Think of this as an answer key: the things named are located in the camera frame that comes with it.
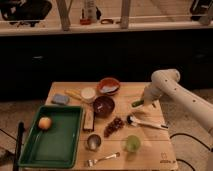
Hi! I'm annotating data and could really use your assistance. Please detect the dark brown bowl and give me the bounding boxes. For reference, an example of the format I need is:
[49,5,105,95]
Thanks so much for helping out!
[93,96,115,118]

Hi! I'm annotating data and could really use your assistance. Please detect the white round container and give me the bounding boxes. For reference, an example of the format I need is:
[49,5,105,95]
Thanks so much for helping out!
[81,87,96,103]

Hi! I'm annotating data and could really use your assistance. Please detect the black pole left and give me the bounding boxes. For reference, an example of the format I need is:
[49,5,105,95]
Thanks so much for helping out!
[12,122,25,171]

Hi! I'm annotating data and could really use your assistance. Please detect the blue sponge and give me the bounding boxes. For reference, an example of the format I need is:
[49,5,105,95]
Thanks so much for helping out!
[51,94,69,105]

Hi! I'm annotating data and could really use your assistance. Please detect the wooden block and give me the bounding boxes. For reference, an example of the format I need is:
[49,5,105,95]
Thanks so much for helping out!
[83,109,94,132]

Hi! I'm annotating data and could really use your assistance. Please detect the metal cup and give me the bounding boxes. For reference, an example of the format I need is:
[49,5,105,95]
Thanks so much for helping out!
[87,134,101,151]

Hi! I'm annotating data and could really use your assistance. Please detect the orange peach fruit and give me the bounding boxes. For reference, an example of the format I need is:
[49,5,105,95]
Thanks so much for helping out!
[38,117,52,130]

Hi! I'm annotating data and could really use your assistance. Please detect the black cable on floor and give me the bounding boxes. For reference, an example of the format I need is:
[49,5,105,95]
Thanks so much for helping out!
[169,132,213,171]

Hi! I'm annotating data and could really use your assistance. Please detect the bunch of dark grapes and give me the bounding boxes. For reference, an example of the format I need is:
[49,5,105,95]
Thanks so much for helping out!
[104,117,124,138]

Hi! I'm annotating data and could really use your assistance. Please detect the orange bowl with cloth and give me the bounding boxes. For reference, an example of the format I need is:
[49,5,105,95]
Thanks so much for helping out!
[97,77,120,95]

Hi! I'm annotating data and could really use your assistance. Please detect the green plastic cup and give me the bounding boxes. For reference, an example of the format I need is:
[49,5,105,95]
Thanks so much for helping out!
[125,135,141,153]

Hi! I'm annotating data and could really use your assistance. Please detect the white bottle on shelf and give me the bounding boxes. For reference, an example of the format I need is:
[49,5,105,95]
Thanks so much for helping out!
[83,0,97,23]

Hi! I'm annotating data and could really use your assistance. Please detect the black bag on shelf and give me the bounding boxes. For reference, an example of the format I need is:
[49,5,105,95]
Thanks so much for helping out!
[0,0,52,27]

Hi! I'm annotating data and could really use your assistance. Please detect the green pepper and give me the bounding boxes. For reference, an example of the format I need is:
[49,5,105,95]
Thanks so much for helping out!
[131,100,144,107]

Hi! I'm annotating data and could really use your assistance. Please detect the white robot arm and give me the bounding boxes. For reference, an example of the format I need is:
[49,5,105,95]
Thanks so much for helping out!
[142,69,213,138]

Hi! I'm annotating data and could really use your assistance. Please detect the yellow corn cob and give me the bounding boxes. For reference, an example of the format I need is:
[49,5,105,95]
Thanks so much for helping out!
[65,90,82,100]

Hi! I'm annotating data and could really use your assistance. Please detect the green plastic tray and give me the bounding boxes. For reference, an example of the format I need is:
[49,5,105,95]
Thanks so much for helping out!
[18,105,83,169]

